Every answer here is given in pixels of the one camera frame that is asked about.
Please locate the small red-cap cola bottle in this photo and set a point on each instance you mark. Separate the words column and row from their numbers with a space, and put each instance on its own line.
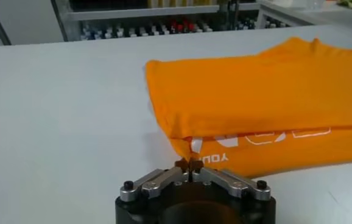
column 179, row 28
column 191, row 27

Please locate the small dark bottle white label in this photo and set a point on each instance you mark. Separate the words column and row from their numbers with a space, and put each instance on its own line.
column 142, row 31
column 131, row 31

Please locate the green cloth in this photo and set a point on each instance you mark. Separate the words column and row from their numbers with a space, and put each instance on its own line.
column 349, row 3

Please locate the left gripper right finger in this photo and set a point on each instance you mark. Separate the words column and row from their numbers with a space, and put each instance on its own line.
column 234, row 185

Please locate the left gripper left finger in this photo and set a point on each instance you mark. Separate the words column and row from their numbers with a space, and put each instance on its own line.
column 151, row 185

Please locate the beverage shelf rack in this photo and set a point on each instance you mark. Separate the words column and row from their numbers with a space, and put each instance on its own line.
column 246, row 6
column 133, row 12

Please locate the small dark bottle black label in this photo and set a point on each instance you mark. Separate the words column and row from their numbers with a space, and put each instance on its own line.
column 165, row 30
column 154, row 30

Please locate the orange t-shirt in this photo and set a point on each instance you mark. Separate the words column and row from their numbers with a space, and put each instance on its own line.
column 255, row 91

